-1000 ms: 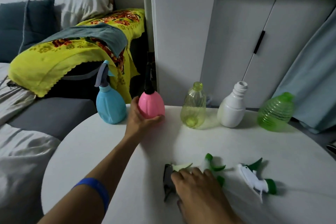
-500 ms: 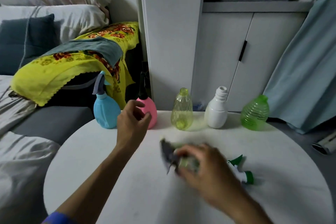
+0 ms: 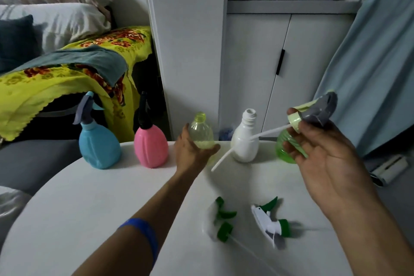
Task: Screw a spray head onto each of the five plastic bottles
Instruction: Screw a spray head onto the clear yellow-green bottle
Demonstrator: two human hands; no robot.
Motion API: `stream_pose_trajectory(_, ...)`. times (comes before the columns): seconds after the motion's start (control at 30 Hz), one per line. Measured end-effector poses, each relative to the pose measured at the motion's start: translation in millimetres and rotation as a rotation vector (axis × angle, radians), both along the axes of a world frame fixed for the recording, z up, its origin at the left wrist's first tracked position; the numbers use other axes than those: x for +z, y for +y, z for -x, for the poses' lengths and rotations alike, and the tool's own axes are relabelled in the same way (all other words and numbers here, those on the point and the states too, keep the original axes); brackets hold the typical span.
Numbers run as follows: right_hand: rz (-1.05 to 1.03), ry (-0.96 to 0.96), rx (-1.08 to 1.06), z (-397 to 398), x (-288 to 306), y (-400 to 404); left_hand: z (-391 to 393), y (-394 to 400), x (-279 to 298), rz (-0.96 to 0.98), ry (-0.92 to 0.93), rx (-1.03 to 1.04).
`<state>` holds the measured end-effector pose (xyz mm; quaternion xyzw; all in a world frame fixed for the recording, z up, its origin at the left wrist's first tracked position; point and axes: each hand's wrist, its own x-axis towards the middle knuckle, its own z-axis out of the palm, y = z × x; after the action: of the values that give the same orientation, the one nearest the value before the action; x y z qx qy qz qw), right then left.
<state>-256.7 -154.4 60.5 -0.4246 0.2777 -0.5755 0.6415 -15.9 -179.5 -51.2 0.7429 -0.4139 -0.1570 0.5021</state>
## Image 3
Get person's left hand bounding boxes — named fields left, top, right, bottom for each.
left=173, top=123, right=221, bottom=180

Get person's right hand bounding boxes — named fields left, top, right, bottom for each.
left=283, top=107, right=384, bottom=221

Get yellow translucent bottle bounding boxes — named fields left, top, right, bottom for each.
left=188, top=112, right=216, bottom=157

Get pink plastic bottle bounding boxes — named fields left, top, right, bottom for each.
left=134, top=123, right=169, bottom=169

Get green ribbed bottle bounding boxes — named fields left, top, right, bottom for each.
left=275, top=129, right=308, bottom=164

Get white plastic bottle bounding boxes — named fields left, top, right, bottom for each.
left=230, top=108, right=260, bottom=163

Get black spray head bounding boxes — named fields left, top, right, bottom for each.
left=137, top=91, right=153, bottom=130

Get grey yellow spray head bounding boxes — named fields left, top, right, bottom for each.
left=210, top=91, right=338, bottom=172

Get clear green spray head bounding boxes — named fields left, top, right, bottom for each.
left=203, top=196, right=282, bottom=276

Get white green spray head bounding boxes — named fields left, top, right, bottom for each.
left=251, top=196, right=292, bottom=249

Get blue plastic bottle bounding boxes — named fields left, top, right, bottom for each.
left=78, top=119, right=122, bottom=169

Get grey blue spray head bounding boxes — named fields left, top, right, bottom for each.
left=72, top=91, right=105, bottom=126

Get person's left forearm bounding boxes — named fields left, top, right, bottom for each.
left=72, top=170, right=207, bottom=276

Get person's right forearm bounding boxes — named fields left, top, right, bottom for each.
left=326, top=196, right=414, bottom=276

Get white grey lint roller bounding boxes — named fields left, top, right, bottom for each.
left=370, top=155, right=410, bottom=188

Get blue wristband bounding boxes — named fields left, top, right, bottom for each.
left=118, top=218, right=159, bottom=265

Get white wardrobe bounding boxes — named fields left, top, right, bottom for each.
left=142, top=0, right=382, bottom=141

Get light blue curtain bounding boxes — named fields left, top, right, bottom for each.
left=314, top=0, right=414, bottom=158

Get grey-teal towel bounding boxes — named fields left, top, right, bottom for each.
left=11, top=45, right=129, bottom=87

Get yellow floral cloth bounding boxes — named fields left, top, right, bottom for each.
left=0, top=25, right=153, bottom=143

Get grey seat cushion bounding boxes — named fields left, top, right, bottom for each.
left=0, top=139, right=83, bottom=196

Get white pillow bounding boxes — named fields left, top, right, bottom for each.
left=0, top=2, right=112, bottom=55

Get white bed sheet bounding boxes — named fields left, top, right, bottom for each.
left=0, top=185, right=31, bottom=247

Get dark blue pillow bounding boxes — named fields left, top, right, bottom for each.
left=0, top=15, right=44, bottom=74

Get black wardrobe handle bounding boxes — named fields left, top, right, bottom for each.
left=276, top=48, right=286, bottom=76

